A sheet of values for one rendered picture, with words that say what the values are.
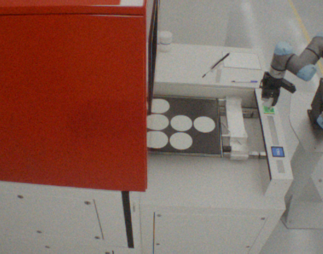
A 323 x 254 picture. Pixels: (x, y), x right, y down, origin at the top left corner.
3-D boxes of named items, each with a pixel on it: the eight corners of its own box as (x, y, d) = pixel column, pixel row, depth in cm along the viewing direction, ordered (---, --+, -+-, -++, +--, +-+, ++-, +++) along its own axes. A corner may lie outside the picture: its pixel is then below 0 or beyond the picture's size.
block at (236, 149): (230, 154, 160) (231, 150, 157) (230, 148, 162) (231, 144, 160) (248, 155, 159) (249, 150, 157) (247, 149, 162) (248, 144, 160)
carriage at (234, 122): (230, 159, 161) (231, 155, 159) (224, 103, 186) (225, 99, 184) (247, 160, 161) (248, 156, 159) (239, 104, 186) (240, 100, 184)
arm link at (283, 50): (288, 53, 137) (271, 43, 141) (282, 75, 145) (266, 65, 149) (298, 47, 140) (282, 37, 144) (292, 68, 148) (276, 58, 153)
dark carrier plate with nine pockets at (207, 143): (141, 150, 158) (141, 149, 158) (146, 97, 181) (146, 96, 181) (219, 154, 158) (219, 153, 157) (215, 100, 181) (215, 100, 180)
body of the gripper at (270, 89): (258, 88, 164) (264, 68, 155) (276, 89, 163) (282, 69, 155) (261, 99, 158) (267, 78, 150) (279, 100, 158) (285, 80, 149)
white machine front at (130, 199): (128, 248, 135) (121, 193, 105) (144, 101, 190) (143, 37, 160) (137, 248, 135) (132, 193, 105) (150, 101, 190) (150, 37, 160)
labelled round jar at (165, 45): (158, 52, 196) (158, 37, 189) (159, 45, 201) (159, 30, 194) (171, 52, 196) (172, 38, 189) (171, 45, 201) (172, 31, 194)
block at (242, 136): (229, 140, 165) (230, 136, 163) (228, 135, 167) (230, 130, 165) (246, 141, 165) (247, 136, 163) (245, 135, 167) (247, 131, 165)
